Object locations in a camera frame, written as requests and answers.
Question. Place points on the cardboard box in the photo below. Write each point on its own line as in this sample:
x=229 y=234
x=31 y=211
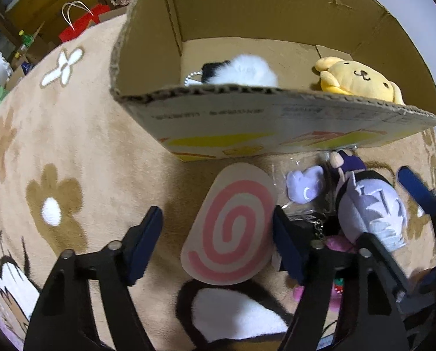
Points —
x=240 y=126

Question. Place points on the beige flower-printed blanket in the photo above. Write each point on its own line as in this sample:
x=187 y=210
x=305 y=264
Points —
x=93 y=139

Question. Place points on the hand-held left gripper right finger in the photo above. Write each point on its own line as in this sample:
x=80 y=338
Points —
x=287 y=246

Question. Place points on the white and black plush toy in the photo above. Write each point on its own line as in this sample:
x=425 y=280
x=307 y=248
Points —
x=245 y=69

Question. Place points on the silver-haired doll plush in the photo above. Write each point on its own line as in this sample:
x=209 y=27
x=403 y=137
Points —
x=371 y=208

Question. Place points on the pink spiral fish cake plush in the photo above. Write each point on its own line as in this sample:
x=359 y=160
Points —
x=229 y=226

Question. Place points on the wooden cabinet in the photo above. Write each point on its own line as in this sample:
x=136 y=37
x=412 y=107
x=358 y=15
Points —
x=39 y=3

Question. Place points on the pink plush toy with strawberry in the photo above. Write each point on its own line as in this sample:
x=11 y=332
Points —
x=336 y=245

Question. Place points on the green-capped bottle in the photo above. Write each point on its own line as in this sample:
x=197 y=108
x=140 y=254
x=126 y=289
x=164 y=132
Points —
x=25 y=44

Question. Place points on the yellow dog plush toy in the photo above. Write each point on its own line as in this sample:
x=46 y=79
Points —
x=356 y=78

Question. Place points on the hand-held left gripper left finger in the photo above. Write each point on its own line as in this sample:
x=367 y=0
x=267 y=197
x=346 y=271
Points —
x=144 y=245

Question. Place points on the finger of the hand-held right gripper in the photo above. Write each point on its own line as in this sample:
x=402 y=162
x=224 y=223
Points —
x=417 y=190
x=382 y=259

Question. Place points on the red paper bag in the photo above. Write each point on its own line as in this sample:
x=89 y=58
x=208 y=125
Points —
x=80 y=25

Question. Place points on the small purple plush in bag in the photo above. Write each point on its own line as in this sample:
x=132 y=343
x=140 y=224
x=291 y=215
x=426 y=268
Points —
x=305 y=186

